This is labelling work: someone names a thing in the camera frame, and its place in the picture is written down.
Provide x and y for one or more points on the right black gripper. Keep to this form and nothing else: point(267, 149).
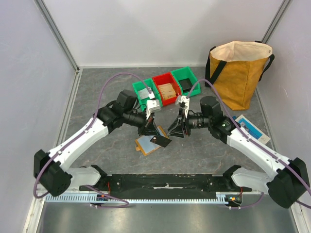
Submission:
point(183, 124)

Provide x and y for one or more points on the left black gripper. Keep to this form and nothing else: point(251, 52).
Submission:
point(149, 129)

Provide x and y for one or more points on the black credit card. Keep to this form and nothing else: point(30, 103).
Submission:
point(160, 141)

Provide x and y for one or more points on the orange leather card holder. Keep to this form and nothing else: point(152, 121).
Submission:
point(144, 145)

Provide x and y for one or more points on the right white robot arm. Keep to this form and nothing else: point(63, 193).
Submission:
point(283, 179)

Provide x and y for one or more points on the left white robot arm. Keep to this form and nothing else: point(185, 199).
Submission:
point(53, 169)

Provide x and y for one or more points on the brown cards in red bin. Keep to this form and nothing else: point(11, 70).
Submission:
point(167, 92)

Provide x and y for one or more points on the left green plastic bin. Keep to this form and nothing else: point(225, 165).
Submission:
point(139, 86)

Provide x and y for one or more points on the green plastic bin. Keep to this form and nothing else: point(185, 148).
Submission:
point(182, 73)
point(139, 86)

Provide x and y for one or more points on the black wallet in bin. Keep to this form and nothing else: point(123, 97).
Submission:
point(186, 85)

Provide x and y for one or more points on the red plastic bin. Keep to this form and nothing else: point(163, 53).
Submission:
point(167, 78)

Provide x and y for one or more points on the right green plastic bin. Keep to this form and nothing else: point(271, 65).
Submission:
point(182, 73)

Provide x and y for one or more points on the blue razor package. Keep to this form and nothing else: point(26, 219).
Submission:
point(252, 129)

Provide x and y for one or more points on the mustard tote bag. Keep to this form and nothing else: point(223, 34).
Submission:
point(235, 68)

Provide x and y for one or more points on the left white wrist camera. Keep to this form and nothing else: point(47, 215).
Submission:
point(152, 106)

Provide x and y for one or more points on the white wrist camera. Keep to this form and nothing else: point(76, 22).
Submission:
point(152, 106)
point(183, 102)

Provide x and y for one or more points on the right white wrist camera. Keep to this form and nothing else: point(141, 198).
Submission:
point(183, 102)

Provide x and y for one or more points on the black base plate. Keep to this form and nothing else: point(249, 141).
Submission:
point(166, 186)

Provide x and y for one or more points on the slotted cable duct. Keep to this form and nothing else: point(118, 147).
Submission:
point(95, 198)

